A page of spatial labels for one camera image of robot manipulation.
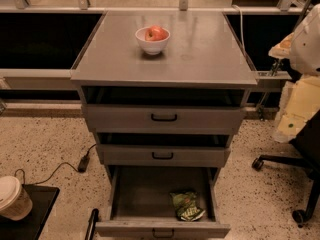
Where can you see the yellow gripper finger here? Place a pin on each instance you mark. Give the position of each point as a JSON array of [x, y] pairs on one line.
[[282, 50]]

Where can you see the green jalapeno chip bag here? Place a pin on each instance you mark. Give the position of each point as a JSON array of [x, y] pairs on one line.
[[185, 206]]

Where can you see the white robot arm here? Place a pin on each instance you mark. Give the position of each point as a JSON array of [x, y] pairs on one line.
[[302, 46]]

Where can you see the grey drawer cabinet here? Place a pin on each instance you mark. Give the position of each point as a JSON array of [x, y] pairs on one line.
[[201, 53]]

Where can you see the top grey drawer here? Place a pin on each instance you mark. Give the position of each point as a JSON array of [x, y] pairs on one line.
[[162, 109]]

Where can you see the grey drawer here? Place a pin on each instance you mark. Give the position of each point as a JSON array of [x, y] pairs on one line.
[[140, 204], [162, 109], [187, 150]]

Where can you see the middle grey drawer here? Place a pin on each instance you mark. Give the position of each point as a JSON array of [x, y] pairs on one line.
[[187, 150]]

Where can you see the bottom grey drawer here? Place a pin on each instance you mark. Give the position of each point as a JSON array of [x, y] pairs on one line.
[[140, 204]]

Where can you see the metal diagonal support rod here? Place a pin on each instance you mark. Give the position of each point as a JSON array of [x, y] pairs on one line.
[[268, 80]]

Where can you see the black office chair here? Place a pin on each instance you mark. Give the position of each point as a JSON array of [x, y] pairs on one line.
[[307, 143]]

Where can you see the white ceramic bowl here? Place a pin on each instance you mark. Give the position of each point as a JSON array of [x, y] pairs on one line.
[[151, 47]]

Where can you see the red apple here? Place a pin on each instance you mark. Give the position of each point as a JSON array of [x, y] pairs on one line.
[[155, 33]]

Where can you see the small black side table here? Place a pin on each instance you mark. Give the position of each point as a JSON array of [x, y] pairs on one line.
[[30, 227]]

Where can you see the paper coffee cup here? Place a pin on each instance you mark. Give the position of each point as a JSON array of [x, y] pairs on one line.
[[15, 202]]

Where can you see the black power adapter with cable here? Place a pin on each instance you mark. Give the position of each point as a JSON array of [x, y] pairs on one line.
[[81, 168]]

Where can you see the black handle bar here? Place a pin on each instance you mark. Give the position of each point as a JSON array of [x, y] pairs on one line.
[[91, 224]]

